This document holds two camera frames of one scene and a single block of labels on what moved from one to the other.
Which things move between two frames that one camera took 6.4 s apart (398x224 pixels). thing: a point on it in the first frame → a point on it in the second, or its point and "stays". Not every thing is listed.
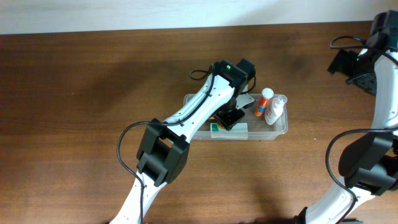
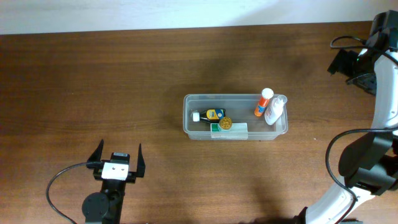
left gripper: (228, 121) → (94, 160)
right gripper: (341, 63) stays
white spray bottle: (275, 109) stays
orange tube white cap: (267, 93) stays
